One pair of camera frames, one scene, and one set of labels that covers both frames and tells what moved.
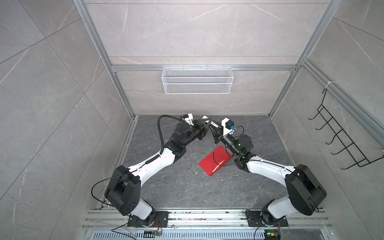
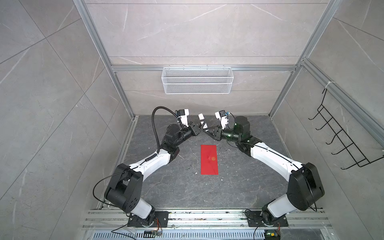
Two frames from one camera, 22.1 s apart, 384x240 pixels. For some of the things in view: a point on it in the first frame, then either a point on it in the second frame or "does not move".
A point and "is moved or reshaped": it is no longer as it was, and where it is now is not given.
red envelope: (213, 162) is moved or reshaped
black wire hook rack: (361, 159) does not move
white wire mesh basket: (197, 80) does not move
